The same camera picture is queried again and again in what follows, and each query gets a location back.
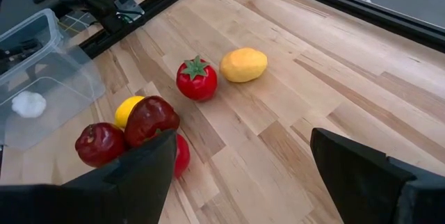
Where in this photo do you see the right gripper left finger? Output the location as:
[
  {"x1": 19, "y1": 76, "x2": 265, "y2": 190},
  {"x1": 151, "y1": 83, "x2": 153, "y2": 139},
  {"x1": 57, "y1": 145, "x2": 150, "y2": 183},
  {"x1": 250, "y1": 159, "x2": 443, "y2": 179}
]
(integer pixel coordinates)
[{"x1": 0, "y1": 129, "x2": 177, "y2": 224}]

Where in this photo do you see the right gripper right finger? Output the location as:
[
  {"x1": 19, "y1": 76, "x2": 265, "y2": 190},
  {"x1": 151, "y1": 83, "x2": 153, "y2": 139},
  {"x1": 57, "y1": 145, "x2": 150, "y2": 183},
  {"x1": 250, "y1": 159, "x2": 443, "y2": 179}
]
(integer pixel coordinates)
[{"x1": 310, "y1": 127, "x2": 445, "y2": 224}]

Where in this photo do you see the dark red apple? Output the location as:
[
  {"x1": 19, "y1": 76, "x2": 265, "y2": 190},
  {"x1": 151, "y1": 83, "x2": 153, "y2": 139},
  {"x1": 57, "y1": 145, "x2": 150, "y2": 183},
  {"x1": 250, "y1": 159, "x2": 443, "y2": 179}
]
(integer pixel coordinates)
[{"x1": 74, "y1": 122, "x2": 127, "y2": 168}]

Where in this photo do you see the yellow lemon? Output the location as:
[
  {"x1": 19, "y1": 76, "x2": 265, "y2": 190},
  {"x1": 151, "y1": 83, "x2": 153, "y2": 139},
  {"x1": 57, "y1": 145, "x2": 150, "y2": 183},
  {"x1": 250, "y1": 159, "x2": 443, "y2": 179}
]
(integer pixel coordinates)
[{"x1": 114, "y1": 95, "x2": 146, "y2": 129}]

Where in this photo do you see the large red tomato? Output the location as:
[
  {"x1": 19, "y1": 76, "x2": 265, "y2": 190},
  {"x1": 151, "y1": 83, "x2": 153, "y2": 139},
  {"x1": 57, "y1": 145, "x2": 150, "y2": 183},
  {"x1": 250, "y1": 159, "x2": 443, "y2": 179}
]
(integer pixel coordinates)
[{"x1": 172, "y1": 133, "x2": 191, "y2": 179}]

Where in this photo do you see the dark red bell pepper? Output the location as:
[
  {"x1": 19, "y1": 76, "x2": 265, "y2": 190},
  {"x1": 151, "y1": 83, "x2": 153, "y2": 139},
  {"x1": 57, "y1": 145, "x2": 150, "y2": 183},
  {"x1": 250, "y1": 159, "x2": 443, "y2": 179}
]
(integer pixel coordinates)
[{"x1": 124, "y1": 95, "x2": 181, "y2": 148}]

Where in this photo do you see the white garlic bulb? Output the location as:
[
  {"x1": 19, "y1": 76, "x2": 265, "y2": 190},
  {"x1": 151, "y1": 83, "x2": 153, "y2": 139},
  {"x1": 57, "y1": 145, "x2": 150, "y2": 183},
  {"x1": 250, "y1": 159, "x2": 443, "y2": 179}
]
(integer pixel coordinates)
[{"x1": 11, "y1": 90, "x2": 47, "y2": 119}]

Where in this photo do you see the red tomato with green stem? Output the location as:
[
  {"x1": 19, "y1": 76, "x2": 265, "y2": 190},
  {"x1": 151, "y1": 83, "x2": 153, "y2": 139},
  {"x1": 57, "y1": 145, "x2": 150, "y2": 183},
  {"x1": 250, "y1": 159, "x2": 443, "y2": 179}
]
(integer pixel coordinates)
[{"x1": 175, "y1": 55, "x2": 218, "y2": 102}]

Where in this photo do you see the yellow potato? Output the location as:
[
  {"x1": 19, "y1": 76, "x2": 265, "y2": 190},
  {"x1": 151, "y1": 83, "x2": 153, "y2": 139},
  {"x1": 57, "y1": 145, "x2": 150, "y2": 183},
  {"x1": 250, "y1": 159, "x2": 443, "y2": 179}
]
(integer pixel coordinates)
[{"x1": 219, "y1": 47, "x2": 268, "y2": 83}]

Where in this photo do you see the clear plastic bin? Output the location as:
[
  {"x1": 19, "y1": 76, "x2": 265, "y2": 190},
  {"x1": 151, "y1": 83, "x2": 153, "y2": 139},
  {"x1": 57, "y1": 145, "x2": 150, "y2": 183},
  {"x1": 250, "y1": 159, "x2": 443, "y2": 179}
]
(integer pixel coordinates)
[{"x1": 0, "y1": 8, "x2": 106, "y2": 150}]

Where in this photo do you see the grey desk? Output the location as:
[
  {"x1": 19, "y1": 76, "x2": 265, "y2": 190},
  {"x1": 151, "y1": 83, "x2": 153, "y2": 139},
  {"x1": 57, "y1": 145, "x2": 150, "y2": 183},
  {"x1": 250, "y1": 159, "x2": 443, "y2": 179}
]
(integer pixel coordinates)
[{"x1": 0, "y1": 0, "x2": 70, "y2": 33}]

